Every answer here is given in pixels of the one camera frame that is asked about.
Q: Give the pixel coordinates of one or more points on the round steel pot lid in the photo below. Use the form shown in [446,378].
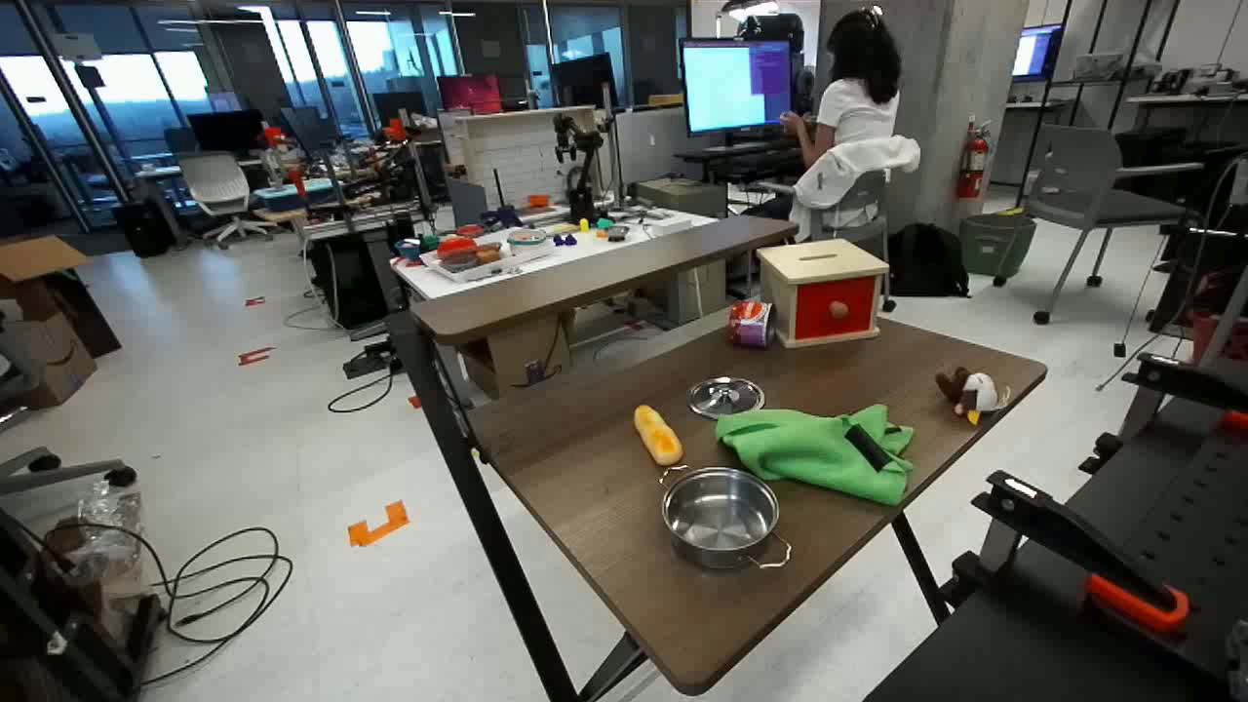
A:
[727,395]

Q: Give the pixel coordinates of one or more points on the steel pot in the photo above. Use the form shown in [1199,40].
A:
[725,520]

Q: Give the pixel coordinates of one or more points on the green cloth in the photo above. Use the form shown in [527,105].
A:
[812,449]

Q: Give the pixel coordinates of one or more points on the cardboard box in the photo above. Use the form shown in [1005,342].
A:
[52,330]

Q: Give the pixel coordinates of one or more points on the wooden box with slot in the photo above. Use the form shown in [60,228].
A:
[788,267]

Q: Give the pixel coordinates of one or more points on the yellow corn toy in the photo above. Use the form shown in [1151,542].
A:
[656,436]

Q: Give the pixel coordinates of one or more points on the white work table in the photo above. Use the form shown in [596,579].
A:
[540,247]

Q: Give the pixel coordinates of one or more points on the red fire extinguisher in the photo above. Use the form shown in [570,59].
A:
[974,160]

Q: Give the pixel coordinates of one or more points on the pink purple snack packet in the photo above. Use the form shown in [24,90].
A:
[751,323]

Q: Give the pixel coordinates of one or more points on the grey office chair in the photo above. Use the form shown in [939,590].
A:
[1074,181]

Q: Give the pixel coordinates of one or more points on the computer monitor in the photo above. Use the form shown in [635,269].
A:
[734,85]

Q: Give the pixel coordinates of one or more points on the white office chair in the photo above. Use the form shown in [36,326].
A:
[219,189]

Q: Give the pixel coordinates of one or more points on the red wooden drawer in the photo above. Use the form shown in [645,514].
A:
[836,311]

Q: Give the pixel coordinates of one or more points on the brown white plush toy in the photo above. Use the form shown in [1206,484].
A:
[974,395]

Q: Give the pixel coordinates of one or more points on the black orange clamp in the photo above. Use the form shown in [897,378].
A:
[1113,579]

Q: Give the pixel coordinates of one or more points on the orange floor marker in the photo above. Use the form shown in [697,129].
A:
[392,520]

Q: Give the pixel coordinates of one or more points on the person in white shirt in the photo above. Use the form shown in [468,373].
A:
[864,90]

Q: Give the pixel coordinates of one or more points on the black marker on cloth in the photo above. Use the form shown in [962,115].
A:
[869,446]

